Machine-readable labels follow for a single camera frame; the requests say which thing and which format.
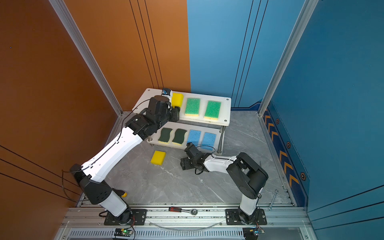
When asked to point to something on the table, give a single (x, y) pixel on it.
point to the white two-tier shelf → (202, 119)
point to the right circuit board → (252, 233)
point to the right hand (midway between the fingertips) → (185, 163)
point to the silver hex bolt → (276, 191)
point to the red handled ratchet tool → (193, 211)
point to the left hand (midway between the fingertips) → (176, 106)
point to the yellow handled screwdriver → (124, 195)
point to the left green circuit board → (121, 231)
